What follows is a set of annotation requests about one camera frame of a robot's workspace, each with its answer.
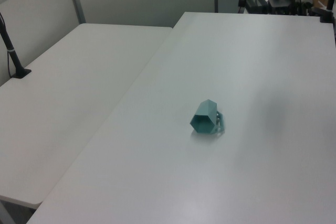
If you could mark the white side table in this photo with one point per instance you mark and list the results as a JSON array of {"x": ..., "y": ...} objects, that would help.
[{"x": 60, "y": 98}]

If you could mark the black camera stand pole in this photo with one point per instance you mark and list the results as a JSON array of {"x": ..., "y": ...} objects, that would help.
[{"x": 12, "y": 55}]

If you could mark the light teal block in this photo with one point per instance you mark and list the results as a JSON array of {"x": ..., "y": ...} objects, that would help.
[{"x": 203, "y": 119}]

